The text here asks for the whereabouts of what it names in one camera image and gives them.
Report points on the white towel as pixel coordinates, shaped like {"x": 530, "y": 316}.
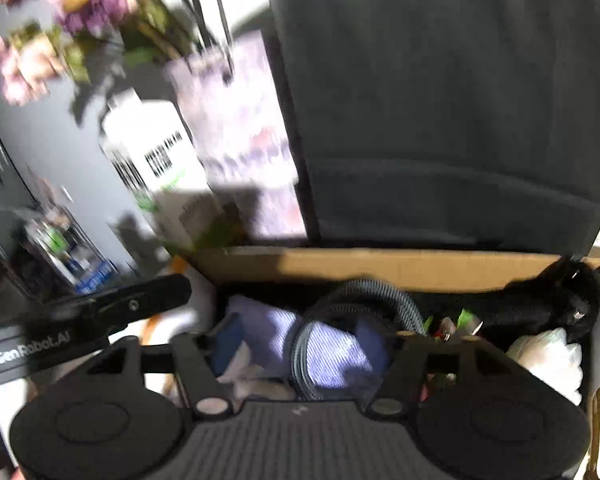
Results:
{"x": 5, "y": 400}

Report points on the red fabric rose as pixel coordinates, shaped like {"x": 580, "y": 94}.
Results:
{"x": 464, "y": 317}

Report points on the white milk carton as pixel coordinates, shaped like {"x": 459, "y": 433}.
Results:
{"x": 150, "y": 145}

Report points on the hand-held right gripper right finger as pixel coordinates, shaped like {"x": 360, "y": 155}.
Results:
{"x": 405, "y": 360}

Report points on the purple knit cloth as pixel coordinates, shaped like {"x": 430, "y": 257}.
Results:
{"x": 265, "y": 325}

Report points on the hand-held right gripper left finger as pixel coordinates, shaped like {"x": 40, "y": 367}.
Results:
{"x": 192, "y": 360}

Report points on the purple glittery vase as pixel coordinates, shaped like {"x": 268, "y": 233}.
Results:
{"x": 240, "y": 135}

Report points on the metal hair clip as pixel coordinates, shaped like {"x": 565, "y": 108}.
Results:
{"x": 447, "y": 335}

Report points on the black paper bag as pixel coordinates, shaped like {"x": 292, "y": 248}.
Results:
{"x": 430, "y": 110}

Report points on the pink artificial flowers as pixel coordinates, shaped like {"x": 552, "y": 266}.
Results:
{"x": 80, "y": 15}

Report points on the navy zip case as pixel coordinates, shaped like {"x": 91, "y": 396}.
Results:
{"x": 330, "y": 355}

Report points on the clear plastic box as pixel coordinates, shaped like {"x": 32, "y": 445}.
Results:
{"x": 65, "y": 250}

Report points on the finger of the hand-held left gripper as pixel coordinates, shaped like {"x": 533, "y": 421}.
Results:
{"x": 145, "y": 297}

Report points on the red cardboard box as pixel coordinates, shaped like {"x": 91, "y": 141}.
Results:
{"x": 380, "y": 265}

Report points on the iridescent white pouch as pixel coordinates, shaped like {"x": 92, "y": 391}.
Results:
{"x": 545, "y": 355}

